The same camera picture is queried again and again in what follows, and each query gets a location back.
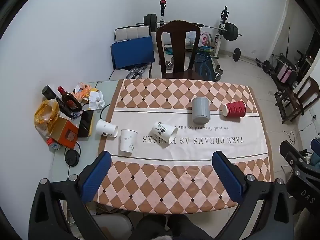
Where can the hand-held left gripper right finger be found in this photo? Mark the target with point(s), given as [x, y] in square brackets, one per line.
[228, 177]

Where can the red ribbed paper cup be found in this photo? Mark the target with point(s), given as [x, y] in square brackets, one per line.
[236, 109]

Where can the brown wooden chair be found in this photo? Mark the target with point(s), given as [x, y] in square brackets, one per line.
[306, 92]

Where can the long barbell with black plates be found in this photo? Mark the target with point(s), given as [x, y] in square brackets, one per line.
[230, 31]

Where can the orange cardboard box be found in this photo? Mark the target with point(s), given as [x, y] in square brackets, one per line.
[63, 132]

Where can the dark wooden dining chair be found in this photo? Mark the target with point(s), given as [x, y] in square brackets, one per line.
[178, 47]

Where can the crumpled white tissue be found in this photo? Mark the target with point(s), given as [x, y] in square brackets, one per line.
[97, 100]

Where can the white plastic bag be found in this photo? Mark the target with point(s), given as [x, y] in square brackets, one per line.
[191, 38]

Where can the dark metal rack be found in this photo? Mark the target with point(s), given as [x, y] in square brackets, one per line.
[277, 76]

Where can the white cup with bamboo print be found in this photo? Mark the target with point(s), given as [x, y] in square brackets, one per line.
[162, 131]

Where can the person's legs in dark trousers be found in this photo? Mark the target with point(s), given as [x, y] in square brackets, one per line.
[175, 226]

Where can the blue flat board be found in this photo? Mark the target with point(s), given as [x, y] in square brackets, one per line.
[132, 52]

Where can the pink bag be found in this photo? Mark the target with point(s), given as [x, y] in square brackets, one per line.
[204, 39]

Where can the checked brown pink tablecloth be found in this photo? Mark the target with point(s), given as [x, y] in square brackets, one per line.
[155, 182]

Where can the grey stool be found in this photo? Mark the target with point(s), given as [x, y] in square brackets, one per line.
[112, 226]

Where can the beige padded chair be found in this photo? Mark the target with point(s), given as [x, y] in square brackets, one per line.
[130, 33]

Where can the grey ribbed cup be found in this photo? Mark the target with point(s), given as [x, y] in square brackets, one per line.
[200, 108]

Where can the black flat case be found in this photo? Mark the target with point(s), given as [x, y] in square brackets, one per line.
[85, 125]

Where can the small blue white box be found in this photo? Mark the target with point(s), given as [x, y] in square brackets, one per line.
[76, 115]

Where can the short barbell with black plates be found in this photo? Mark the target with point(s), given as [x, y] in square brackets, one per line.
[236, 54]

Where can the orange snack packets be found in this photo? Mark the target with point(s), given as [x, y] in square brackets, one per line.
[83, 92]

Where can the chrome dumbbell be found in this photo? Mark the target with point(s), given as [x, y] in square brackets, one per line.
[169, 64]
[218, 73]

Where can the yellow plastic bag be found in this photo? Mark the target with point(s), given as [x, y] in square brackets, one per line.
[44, 115]

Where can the white barbell rack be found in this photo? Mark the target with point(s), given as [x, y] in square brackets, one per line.
[218, 45]

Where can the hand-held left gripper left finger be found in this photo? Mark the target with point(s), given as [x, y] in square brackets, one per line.
[96, 177]

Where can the small red packet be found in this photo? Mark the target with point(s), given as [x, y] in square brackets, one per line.
[53, 143]

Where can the dark glass bottle red cap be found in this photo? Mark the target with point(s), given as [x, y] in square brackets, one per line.
[71, 101]

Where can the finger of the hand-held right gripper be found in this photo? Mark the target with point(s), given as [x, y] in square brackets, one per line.
[291, 155]
[316, 145]

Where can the pink box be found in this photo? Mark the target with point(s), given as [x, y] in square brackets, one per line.
[285, 73]

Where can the white paper cup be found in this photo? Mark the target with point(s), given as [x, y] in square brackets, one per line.
[128, 141]
[105, 128]

